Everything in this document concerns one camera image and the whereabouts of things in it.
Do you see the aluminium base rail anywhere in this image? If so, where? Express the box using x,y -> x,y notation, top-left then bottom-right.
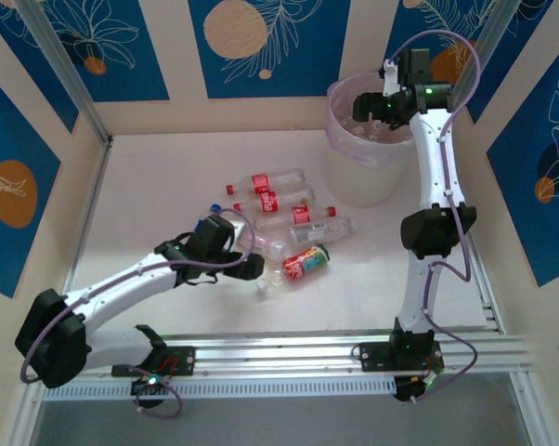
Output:
23,332 -> 531,377

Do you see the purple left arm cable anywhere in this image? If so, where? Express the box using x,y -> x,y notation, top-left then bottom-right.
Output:
19,207 -> 262,419

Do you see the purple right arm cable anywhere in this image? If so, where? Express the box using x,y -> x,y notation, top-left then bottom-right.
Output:
383,30 -> 483,405

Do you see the clear bottle red label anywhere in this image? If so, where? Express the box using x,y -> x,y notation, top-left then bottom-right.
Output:
226,169 -> 306,196
254,205 -> 338,230
232,187 -> 317,216

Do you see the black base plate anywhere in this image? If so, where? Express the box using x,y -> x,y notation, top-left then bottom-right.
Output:
360,341 -> 443,373
111,346 -> 197,377

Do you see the white slotted cable duct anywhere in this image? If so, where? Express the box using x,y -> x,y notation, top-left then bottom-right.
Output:
42,376 -> 397,401

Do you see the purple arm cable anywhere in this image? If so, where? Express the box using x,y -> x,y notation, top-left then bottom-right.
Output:
383,30 -> 483,405
19,207 -> 262,419

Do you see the small clear plastic bottle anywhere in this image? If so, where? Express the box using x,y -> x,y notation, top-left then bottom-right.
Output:
235,227 -> 288,261

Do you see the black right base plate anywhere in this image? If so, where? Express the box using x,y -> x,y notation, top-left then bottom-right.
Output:
360,341 -> 443,373

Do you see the red can-shaped bottle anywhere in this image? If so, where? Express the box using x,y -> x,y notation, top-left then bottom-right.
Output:
281,243 -> 332,283

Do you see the tiny clear bottle white cap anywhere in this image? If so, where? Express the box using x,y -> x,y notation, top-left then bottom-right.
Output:
254,268 -> 288,292

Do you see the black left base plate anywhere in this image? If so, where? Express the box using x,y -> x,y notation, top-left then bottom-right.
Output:
111,346 -> 197,377

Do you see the black base electronics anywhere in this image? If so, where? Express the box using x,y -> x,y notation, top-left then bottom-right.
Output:
130,374 -> 169,410
393,375 -> 436,404

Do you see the black left base electronics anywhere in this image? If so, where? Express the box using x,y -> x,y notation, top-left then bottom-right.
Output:
130,374 -> 169,410

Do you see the translucent plastic bin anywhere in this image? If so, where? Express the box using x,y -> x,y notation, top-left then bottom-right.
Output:
325,69 -> 418,171

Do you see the aluminium frame post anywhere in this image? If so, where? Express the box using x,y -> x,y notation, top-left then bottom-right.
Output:
14,0 -> 114,146
448,0 -> 516,112

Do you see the black right base electronics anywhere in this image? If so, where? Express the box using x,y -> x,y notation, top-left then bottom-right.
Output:
393,375 -> 436,404

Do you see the clear bottle blue cap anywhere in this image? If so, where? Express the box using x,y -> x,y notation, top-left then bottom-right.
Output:
194,202 -> 225,232

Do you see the clear bottle white label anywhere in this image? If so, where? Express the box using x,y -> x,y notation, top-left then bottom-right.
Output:
289,216 -> 358,244

